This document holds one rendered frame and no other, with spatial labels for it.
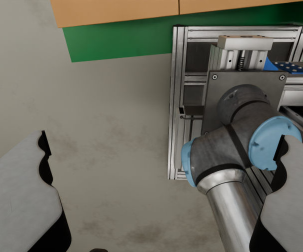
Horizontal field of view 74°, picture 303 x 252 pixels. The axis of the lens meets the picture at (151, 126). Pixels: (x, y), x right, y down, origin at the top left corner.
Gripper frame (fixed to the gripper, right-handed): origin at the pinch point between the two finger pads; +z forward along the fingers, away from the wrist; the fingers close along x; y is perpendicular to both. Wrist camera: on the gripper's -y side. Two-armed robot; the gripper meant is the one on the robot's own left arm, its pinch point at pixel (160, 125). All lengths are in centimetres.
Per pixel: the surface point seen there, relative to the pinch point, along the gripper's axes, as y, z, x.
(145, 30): 3, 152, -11
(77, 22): -4, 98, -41
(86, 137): 97, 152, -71
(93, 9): -9, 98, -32
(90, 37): 8, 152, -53
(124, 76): 37, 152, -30
